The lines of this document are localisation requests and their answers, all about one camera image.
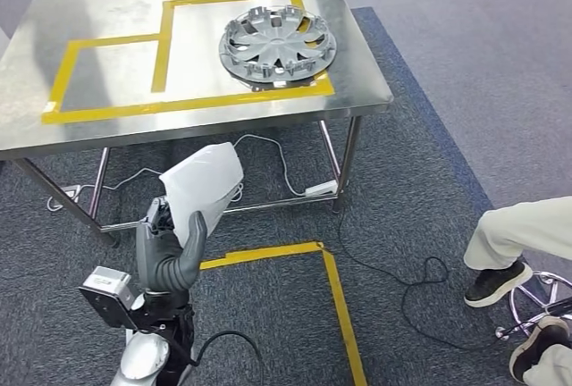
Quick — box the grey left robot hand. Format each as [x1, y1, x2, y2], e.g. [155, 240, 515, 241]
[135, 195, 208, 295]

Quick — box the white plastic shell part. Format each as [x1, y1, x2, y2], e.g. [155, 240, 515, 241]
[159, 142, 244, 249]

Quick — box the yellow tape on workbench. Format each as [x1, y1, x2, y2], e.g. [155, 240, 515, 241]
[42, 0, 336, 126]

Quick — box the stainless steel workbench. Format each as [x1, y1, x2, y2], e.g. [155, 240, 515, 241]
[0, 0, 395, 249]

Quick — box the yellow floor tape square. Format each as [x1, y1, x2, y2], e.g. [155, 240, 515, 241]
[200, 240, 368, 386]

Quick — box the white power strip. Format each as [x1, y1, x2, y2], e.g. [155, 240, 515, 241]
[305, 180, 340, 198]

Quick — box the silver wheel hubcap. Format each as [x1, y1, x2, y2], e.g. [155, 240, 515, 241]
[218, 5, 337, 86]

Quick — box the person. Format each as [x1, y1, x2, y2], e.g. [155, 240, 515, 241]
[463, 195, 572, 386]

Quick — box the chrome stool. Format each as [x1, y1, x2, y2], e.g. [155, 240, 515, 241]
[494, 271, 572, 341]

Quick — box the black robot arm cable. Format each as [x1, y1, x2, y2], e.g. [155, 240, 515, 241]
[192, 330, 265, 386]

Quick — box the white coiled cable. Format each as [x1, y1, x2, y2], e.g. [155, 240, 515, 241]
[47, 167, 244, 214]

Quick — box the white power strip cable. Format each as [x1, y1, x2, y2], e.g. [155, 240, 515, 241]
[232, 133, 309, 197]

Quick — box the black floor cable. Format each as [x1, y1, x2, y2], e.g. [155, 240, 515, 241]
[337, 206, 498, 353]

